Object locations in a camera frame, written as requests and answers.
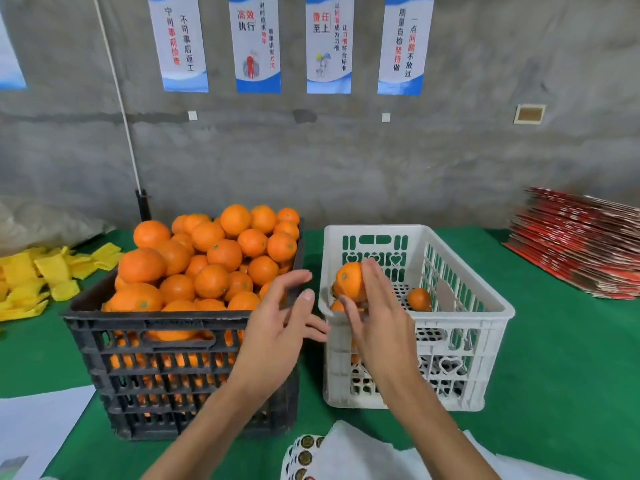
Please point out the person's left hand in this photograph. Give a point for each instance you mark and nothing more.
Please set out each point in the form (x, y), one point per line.
(270, 345)

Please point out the person's right hand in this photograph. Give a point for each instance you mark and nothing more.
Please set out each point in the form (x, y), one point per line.
(388, 340)

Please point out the single orange fruit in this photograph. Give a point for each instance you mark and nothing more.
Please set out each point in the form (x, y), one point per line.
(349, 280)
(338, 306)
(419, 299)

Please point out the white plastic crate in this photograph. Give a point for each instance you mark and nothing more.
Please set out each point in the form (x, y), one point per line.
(480, 315)

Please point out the pile of oranges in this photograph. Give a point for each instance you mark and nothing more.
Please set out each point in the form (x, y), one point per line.
(200, 255)

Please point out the black plastic crate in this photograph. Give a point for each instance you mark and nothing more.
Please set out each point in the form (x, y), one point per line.
(100, 330)

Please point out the person's right forearm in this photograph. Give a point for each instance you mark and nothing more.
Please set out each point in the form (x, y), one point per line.
(440, 440)

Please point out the white backing sheet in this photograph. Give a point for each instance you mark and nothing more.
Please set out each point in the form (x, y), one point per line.
(360, 455)

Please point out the green felt table cover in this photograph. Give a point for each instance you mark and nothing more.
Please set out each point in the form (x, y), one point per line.
(570, 375)

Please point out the stack of red cardboard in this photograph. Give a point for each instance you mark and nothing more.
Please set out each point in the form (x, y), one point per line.
(585, 240)

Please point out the white printed paper sheet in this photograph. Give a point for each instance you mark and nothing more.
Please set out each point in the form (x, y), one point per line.
(40, 430)

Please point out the pile of yellow bags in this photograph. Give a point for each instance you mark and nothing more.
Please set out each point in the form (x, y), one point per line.
(30, 280)

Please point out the beige woven sack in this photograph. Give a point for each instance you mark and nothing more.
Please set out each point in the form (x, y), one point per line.
(40, 223)

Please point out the white pole with black base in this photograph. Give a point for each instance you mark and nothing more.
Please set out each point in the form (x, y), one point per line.
(120, 95)

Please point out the white notice with blue border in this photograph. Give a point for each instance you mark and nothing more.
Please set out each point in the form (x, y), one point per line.
(10, 60)

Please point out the beige wall plate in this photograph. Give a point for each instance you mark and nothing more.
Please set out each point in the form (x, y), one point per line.
(530, 114)

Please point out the blue white wall poster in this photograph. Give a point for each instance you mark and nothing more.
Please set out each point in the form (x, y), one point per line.
(406, 45)
(178, 45)
(255, 45)
(330, 45)

